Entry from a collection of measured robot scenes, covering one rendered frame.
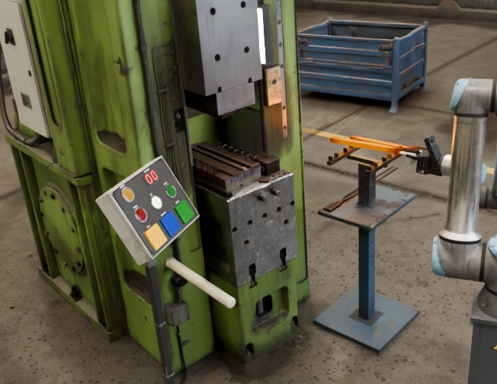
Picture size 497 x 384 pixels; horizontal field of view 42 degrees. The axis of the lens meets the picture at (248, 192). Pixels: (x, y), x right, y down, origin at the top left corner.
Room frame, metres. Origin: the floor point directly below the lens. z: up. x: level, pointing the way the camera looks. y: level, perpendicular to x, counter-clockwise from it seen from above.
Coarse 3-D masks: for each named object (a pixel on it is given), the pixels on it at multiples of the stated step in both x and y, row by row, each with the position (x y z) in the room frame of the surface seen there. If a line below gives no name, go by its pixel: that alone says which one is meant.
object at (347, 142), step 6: (330, 138) 2.86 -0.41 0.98; (336, 138) 2.85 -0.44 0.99; (342, 138) 2.84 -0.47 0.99; (342, 144) 2.81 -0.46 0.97; (348, 144) 2.79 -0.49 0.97; (354, 144) 2.76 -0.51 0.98; (360, 144) 2.74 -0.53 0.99; (366, 144) 2.72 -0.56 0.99; (372, 144) 2.71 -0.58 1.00; (378, 144) 2.70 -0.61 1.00; (378, 150) 2.68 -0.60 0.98; (384, 150) 2.65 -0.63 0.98; (390, 150) 2.63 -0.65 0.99; (396, 150) 2.60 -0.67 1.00; (402, 150) 2.59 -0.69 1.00; (408, 150) 2.58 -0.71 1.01; (414, 150) 2.57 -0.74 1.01
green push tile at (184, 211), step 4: (184, 200) 2.21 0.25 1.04; (180, 204) 2.18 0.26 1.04; (184, 204) 2.19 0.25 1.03; (176, 208) 2.15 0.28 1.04; (180, 208) 2.16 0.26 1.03; (184, 208) 2.18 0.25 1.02; (188, 208) 2.19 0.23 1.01; (176, 212) 2.14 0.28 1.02; (180, 212) 2.15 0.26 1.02; (184, 212) 2.17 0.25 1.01; (188, 212) 2.18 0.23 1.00; (192, 212) 2.19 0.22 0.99; (180, 216) 2.14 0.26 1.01; (184, 216) 2.15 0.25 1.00; (188, 216) 2.16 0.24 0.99; (192, 216) 2.18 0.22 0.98; (184, 220) 2.14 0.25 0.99; (188, 220) 2.15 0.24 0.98
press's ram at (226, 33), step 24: (192, 0) 2.47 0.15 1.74; (216, 0) 2.52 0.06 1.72; (240, 0) 2.59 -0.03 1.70; (192, 24) 2.49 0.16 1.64; (216, 24) 2.51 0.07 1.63; (240, 24) 2.58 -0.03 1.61; (192, 48) 2.50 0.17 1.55; (216, 48) 2.51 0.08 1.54; (240, 48) 2.58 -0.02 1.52; (192, 72) 2.52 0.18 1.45; (216, 72) 2.50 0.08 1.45; (240, 72) 2.57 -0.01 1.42
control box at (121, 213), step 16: (160, 160) 2.26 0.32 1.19; (144, 176) 2.15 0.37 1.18; (160, 176) 2.21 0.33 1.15; (112, 192) 2.00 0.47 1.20; (144, 192) 2.10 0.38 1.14; (160, 192) 2.15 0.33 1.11; (176, 192) 2.21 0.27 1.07; (112, 208) 1.98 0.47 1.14; (128, 208) 2.00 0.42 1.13; (144, 208) 2.05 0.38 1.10; (160, 208) 2.10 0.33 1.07; (192, 208) 2.22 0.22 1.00; (112, 224) 1.99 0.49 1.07; (128, 224) 1.96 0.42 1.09; (144, 224) 2.00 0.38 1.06; (160, 224) 2.05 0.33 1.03; (128, 240) 1.96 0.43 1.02; (144, 240) 1.95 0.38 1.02; (144, 256) 1.94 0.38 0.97
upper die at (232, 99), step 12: (252, 84) 2.61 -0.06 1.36; (192, 96) 2.63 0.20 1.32; (204, 96) 2.56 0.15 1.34; (216, 96) 2.49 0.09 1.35; (228, 96) 2.53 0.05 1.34; (240, 96) 2.56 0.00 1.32; (252, 96) 2.60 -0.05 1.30; (204, 108) 2.56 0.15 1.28; (216, 108) 2.49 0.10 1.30; (228, 108) 2.52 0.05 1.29
